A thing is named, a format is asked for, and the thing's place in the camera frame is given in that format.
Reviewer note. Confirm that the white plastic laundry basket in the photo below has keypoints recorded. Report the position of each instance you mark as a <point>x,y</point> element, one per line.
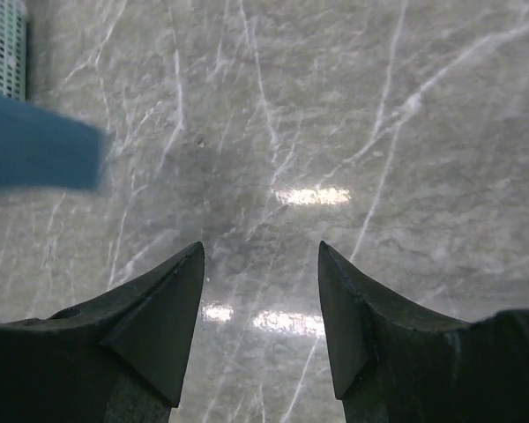
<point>13,31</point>

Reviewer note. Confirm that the teal tank top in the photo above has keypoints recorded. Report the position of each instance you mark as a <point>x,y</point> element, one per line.
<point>40,148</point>

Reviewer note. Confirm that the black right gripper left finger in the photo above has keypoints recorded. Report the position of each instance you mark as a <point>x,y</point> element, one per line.
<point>149,321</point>

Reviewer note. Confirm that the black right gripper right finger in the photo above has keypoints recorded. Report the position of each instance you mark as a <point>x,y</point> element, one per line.
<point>351,303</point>

